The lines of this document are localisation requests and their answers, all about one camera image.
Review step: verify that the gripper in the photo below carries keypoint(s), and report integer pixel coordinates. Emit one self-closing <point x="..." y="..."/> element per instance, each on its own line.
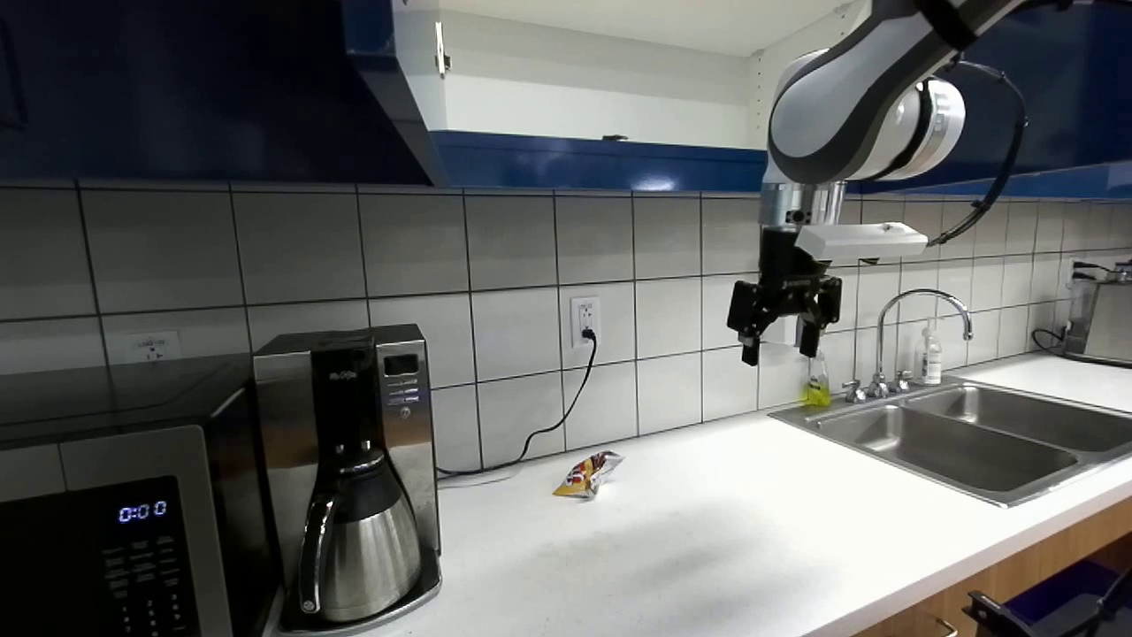
<point x="783" y="265"/>

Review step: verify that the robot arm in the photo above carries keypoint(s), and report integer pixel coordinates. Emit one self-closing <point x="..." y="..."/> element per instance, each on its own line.
<point x="840" y="106"/>

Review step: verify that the yellow granola bar packet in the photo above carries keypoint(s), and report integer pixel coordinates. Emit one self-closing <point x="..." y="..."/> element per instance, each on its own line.
<point x="588" y="473"/>

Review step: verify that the blue cabinet door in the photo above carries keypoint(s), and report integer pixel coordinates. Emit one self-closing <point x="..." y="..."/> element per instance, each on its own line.
<point x="389" y="80"/>

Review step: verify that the yellow dish soap bottle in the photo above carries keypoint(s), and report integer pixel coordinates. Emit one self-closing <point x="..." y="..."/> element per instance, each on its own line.
<point x="818" y="389"/>

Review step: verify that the chrome tap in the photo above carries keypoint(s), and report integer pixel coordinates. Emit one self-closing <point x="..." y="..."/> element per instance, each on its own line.
<point x="920" y="294"/>

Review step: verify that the white soap bottle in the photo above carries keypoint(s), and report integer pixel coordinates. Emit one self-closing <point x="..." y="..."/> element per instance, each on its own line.
<point x="931" y="358"/>

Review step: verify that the steel double sink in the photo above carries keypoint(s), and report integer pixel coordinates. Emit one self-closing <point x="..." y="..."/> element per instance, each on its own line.
<point x="955" y="442"/>

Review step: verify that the steel countertop appliance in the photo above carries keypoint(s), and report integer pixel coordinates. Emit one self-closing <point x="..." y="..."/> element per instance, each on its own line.
<point x="1101" y="318"/>

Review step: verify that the black and steel coffee maker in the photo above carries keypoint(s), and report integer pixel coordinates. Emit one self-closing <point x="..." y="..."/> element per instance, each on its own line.
<point x="398" y="398"/>

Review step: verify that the steel coffee carafe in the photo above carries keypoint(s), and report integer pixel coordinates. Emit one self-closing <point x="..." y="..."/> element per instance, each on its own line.
<point x="367" y="540"/>

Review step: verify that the microwave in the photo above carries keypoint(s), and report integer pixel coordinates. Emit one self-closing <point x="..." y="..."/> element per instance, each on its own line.
<point x="133" y="425"/>

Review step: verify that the white wall socket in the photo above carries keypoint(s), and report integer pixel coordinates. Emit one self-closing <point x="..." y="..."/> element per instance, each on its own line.
<point x="157" y="347"/>
<point x="585" y="318"/>

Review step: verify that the open blue wall cabinet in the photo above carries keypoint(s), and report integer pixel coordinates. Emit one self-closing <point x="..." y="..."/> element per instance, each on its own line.
<point x="601" y="106"/>

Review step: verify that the closed blue wall cabinet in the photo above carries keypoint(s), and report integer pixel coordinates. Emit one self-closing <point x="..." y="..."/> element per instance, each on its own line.
<point x="1079" y="80"/>
<point x="177" y="88"/>

